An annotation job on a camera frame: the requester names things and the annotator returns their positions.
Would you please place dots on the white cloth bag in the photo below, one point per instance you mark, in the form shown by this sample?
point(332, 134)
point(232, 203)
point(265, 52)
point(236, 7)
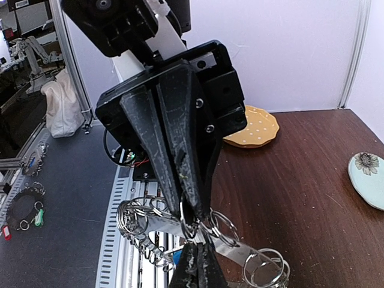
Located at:
point(63, 112)

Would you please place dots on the left green led board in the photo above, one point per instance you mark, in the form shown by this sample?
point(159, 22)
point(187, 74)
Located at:
point(122, 158)

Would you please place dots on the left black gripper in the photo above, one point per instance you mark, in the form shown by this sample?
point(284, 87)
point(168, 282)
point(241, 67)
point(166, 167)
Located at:
point(191, 104)

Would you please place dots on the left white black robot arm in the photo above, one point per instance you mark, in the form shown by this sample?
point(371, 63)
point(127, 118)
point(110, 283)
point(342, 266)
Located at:
point(178, 109)

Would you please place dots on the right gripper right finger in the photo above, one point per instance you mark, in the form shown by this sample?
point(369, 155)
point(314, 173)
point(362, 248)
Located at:
point(209, 272)

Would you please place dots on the teal flower plate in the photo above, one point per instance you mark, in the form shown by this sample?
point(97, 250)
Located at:
point(365, 171)

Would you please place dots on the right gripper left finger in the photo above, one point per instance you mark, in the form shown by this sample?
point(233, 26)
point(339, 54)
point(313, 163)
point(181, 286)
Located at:
point(185, 273)

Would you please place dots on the left aluminium frame post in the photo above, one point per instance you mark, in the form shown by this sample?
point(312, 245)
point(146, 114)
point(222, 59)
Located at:
point(363, 16)

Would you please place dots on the spare keyrings on floor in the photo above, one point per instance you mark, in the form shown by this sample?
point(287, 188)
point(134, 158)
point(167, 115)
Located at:
point(26, 207)

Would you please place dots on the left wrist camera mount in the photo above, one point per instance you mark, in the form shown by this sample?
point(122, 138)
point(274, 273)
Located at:
point(135, 34)

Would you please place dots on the yellow dotted plate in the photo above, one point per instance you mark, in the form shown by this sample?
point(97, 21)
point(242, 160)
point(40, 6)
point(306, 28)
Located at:
point(262, 128)

